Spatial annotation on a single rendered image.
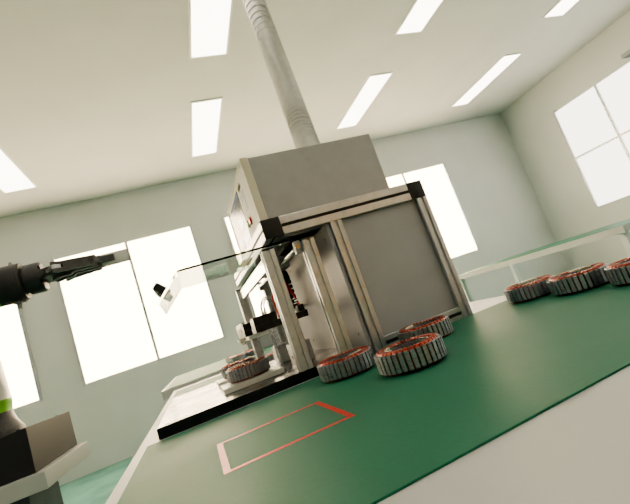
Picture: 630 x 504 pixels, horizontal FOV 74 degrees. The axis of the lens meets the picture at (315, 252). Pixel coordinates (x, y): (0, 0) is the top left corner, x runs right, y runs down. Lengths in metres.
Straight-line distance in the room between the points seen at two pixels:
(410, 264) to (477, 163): 7.19
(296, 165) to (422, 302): 0.49
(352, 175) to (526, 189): 7.58
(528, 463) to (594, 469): 0.04
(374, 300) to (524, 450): 0.71
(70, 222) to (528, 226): 7.32
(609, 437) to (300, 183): 0.93
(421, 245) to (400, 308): 0.17
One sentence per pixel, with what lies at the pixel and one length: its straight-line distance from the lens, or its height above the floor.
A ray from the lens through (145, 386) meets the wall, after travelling 5.87.
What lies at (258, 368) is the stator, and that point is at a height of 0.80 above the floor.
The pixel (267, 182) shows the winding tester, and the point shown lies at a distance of 1.11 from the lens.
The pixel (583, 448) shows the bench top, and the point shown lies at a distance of 0.32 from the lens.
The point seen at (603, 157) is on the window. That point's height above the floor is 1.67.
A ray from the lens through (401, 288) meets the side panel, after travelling 1.03.
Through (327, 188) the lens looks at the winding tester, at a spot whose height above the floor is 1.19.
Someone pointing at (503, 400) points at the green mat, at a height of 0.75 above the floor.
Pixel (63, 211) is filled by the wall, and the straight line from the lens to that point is 6.37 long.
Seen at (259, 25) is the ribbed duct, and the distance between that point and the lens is 3.28.
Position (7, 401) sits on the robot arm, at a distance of 1.39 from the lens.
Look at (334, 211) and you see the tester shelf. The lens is 1.00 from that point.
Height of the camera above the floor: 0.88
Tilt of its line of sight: 8 degrees up
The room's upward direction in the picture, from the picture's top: 19 degrees counter-clockwise
